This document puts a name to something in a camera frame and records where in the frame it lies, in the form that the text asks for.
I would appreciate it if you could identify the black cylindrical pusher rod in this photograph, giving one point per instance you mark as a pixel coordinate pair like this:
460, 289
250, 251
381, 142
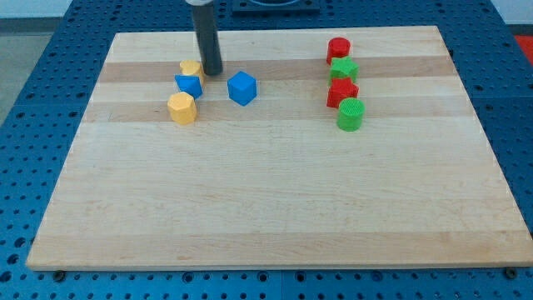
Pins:
207, 39

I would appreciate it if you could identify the yellow heart block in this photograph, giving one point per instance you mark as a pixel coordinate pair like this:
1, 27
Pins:
192, 68

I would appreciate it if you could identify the blue cube block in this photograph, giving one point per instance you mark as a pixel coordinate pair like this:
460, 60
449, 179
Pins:
242, 88

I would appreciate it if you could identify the blue triangle block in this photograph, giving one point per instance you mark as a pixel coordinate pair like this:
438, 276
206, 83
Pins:
189, 84

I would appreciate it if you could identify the yellow hexagon block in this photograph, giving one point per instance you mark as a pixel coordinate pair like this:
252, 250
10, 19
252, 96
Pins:
182, 108

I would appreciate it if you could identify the red cylinder block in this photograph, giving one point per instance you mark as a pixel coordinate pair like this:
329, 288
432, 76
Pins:
338, 47

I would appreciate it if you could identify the green star block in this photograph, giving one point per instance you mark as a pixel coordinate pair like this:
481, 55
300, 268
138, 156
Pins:
343, 67

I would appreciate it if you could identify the red star block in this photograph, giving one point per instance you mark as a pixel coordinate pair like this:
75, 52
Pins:
340, 89

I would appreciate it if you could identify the green cylinder block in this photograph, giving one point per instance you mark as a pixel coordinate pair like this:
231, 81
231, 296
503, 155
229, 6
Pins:
350, 114

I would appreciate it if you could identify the wooden board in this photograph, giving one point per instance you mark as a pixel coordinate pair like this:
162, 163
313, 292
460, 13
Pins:
276, 184

